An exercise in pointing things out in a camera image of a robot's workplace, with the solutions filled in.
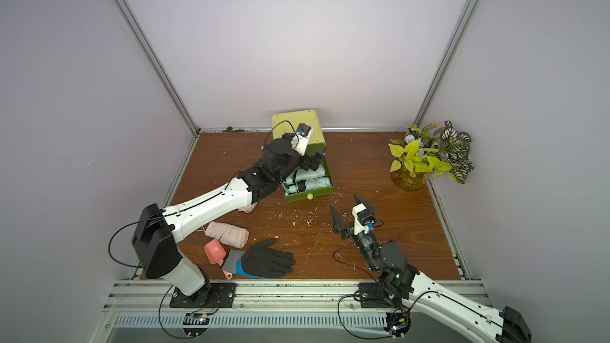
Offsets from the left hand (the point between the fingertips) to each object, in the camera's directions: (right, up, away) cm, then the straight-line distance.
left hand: (316, 141), depth 75 cm
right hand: (+9, -18, -7) cm, 21 cm away
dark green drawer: (-1, -19, +11) cm, 22 cm away
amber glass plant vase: (+38, -16, +18) cm, 45 cm away
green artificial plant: (+46, -3, +9) cm, 47 cm away
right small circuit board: (+25, -56, -5) cm, 61 cm away
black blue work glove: (-19, -41, +4) cm, 45 cm away
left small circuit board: (-38, -57, -3) cm, 68 cm away
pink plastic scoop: (-35, -39, +6) cm, 53 cm away
